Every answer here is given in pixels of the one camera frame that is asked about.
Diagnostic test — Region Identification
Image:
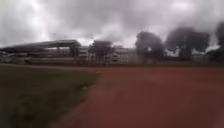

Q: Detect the pale building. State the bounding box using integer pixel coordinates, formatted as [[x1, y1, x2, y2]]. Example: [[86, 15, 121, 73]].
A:
[[77, 45, 139, 65]]

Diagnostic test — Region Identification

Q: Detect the green grass field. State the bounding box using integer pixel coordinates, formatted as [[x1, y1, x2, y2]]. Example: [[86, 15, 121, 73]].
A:
[[0, 64, 102, 128]]

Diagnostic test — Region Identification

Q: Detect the red running track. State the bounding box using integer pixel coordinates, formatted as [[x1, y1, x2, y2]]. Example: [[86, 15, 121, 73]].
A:
[[23, 63, 224, 128]]

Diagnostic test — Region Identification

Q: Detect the dark tree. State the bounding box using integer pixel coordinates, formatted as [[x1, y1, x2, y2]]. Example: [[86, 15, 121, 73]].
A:
[[88, 40, 114, 64]]

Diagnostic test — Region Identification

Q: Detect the long grey grandstand building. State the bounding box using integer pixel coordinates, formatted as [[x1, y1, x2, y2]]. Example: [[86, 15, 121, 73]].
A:
[[0, 39, 82, 65]]

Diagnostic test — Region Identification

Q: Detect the row of dark trees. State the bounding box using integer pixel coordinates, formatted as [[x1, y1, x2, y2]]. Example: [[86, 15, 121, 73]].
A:
[[134, 21, 224, 63]]

